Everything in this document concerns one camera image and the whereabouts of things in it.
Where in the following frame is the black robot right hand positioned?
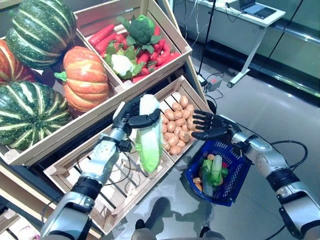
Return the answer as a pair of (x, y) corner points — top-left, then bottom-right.
(191, 109), (242, 143)

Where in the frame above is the blue plastic shopping basket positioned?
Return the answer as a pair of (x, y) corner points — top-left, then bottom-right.
(183, 139), (252, 207)

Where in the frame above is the small orange pumpkin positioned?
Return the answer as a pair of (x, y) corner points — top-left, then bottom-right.
(54, 45), (111, 113)

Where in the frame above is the white office desk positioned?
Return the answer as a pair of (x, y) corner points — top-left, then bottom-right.
(187, 0), (287, 88)

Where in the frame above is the black tripod stand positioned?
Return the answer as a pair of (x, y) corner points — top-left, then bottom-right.
(197, 0), (218, 76)

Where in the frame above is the large orange pumpkin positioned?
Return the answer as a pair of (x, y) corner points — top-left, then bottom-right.
(0, 38), (36, 85)

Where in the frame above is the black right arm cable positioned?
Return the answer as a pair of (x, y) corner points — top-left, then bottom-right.
(271, 139), (310, 171)

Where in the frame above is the red carrot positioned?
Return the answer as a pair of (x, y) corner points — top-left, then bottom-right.
(88, 23), (116, 46)
(156, 51), (181, 66)
(94, 33), (120, 54)
(131, 72), (151, 84)
(136, 51), (151, 66)

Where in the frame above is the open grey laptop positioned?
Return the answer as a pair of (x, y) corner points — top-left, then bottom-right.
(238, 0), (275, 20)

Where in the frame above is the wooden vegetable display stand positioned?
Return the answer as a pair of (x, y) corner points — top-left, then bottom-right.
(0, 0), (213, 240)

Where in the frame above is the white cauliflower with leaves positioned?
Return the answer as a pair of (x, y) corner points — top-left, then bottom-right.
(103, 46), (143, 81)

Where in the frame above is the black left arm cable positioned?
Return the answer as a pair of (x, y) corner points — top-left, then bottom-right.
(74, 147), (151, 201)

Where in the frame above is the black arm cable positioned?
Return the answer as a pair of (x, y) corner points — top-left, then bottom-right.
(271, 139), (310, 171)
(74, 147), (151, 201)

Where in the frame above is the small napa cabbage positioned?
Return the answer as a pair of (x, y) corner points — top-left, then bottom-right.
(201, 159), (216, 197)

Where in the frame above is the green striped pumpkin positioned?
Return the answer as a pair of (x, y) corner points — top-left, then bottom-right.
(0, 80), (73, 151)
(5, 0), (77, 71)

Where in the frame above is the grey power box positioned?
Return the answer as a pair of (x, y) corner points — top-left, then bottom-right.
(206, 76), (223, 92)

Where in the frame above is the silver robot right leg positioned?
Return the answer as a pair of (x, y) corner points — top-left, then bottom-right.
(198, 226), (226, 240)

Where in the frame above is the green broccoli head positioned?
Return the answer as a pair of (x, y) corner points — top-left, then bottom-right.
(117, 14), (163, 55)

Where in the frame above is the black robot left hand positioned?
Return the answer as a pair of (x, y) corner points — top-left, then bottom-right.
(111, 96), (161, 137)

